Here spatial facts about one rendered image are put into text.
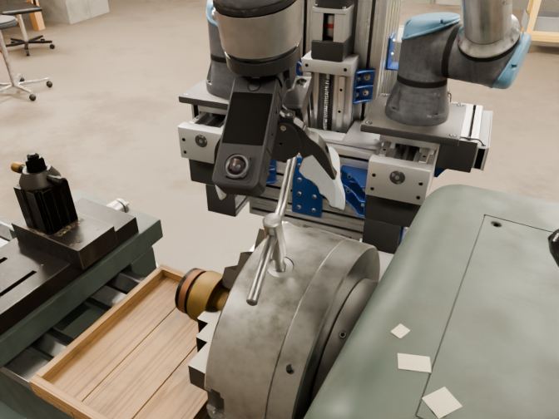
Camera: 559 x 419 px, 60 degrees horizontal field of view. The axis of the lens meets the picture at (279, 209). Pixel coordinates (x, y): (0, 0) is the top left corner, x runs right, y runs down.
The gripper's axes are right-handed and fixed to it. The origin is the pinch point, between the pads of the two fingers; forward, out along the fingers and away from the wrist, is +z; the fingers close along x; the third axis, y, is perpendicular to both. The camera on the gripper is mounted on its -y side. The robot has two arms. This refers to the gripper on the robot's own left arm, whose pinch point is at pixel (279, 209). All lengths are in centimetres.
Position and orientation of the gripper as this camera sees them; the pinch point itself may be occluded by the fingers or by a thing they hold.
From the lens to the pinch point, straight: 58.6
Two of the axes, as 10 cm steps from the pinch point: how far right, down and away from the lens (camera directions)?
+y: 2.2, -7.1, 6.7
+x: -9.7, -0.9, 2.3
